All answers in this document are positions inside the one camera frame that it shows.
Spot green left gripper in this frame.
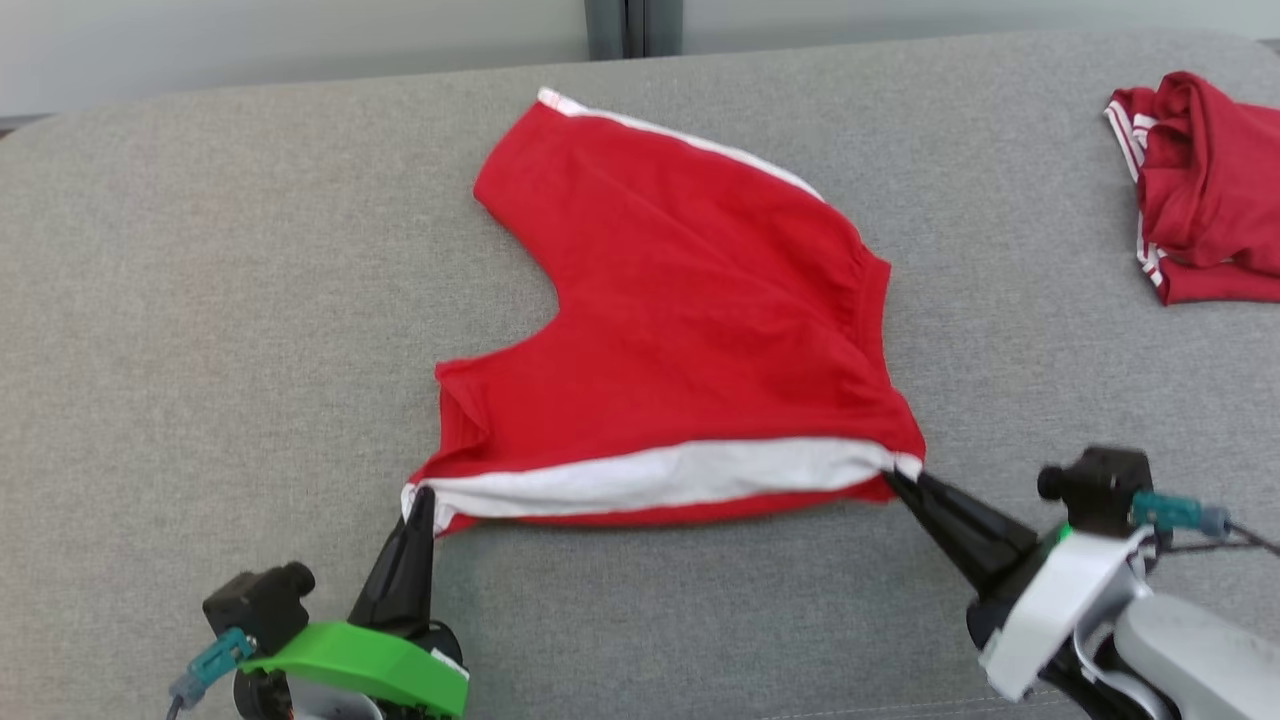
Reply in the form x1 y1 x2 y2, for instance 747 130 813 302
240 486 471 716

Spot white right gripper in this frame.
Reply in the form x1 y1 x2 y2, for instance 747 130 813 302
884 469 1153 703

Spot red shorts with white stripe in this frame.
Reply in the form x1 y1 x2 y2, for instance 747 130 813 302
402 88 926 536

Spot red jersey with white trim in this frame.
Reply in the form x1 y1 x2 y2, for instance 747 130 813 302
1105 70 1280 306

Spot right arm cable teal connector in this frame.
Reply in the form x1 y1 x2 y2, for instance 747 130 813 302
1130 490 1280 559

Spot arm cable teal connector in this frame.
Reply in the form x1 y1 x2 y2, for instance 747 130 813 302
168 628 256 719
1130 490 1280 559

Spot left arm cable teal connector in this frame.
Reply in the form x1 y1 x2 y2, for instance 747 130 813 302
168 628 256 719

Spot grey double partition post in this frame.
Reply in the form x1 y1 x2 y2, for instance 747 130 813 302
585 0 684 61

